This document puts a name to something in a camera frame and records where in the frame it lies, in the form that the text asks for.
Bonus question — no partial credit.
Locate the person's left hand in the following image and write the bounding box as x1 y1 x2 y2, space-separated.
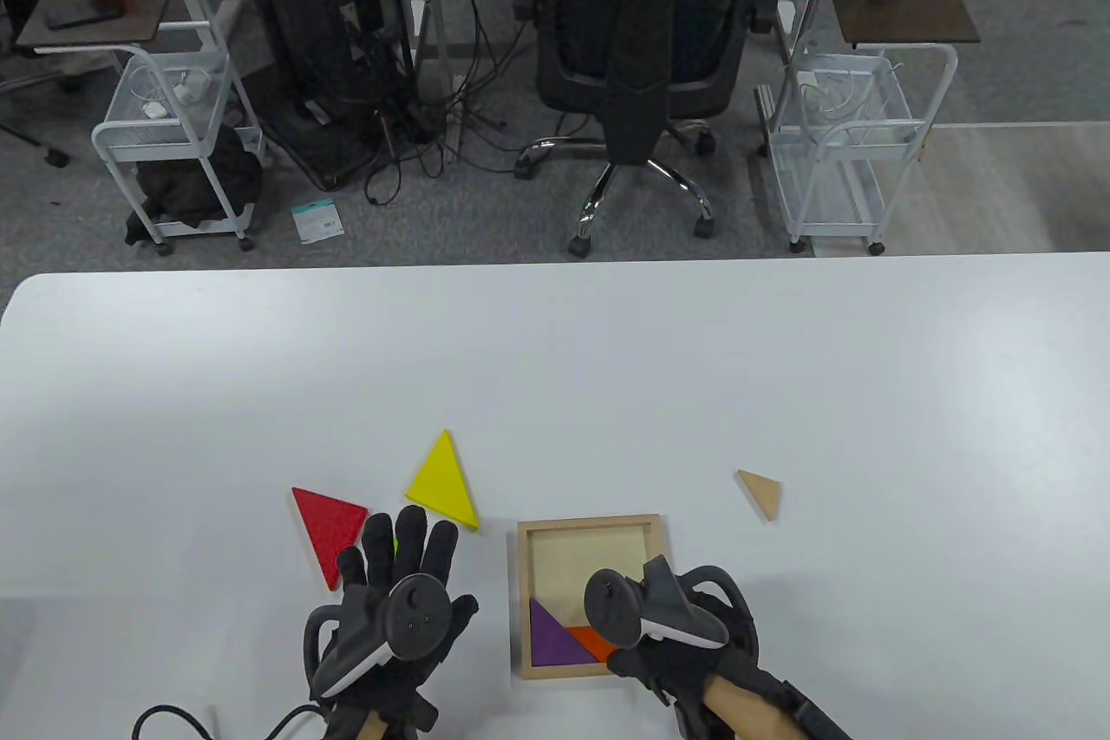
325 504 480 737

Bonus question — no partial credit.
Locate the person's right hand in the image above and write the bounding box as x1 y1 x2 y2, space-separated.
607 593 764 732

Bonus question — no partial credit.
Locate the yellow triangle tangram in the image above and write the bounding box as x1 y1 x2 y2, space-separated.
405 429 480 531

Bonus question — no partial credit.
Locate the red triangle tangram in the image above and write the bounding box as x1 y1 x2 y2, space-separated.
291 487 369 591

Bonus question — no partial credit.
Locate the orange parallelogram tangram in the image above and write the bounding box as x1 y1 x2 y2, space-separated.
568 625 618 663

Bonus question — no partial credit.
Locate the purple triangle tangram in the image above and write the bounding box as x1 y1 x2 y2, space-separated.
530 597 593 667

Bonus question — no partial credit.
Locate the wooden square tray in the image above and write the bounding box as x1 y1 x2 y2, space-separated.
517 514 669 680

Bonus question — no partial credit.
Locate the beige small triangle tangram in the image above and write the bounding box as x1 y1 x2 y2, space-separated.
737 469 781 522

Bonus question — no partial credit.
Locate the person's right forearm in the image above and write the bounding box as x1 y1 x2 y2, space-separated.
701 671 807 740

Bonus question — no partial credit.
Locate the black white hand controller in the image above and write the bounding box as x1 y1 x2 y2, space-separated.
304 573 456 699
584 555 760 654

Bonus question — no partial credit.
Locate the teal white packet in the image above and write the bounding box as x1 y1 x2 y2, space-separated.
291 200 345 244

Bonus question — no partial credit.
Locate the black bag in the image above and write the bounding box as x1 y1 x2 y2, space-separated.
124 124 264 246

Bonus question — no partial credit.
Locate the black computer tower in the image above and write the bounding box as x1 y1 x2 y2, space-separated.
238 0 417 190

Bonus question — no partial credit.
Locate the grey swivel office chair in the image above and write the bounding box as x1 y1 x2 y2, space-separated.
0 0 75 168

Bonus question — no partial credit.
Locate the black office chair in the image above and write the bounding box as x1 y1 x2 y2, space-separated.
512 0 781 258

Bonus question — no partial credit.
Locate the black phone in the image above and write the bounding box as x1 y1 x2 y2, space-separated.
48 3 122 29

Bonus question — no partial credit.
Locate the black wrist strap tracker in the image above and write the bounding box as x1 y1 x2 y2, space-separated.
776 675 855 740

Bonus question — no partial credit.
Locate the black glove cable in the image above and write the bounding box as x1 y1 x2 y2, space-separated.
132 704 326 740

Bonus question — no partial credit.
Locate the tangle of black cables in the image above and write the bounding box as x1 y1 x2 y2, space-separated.
364 0 539 207

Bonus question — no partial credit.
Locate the white wire cart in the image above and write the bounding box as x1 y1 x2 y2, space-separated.
92 20 265 255
754 29 959 257

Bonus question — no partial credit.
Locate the white coiled cable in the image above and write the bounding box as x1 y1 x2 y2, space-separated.
798 68 877 121

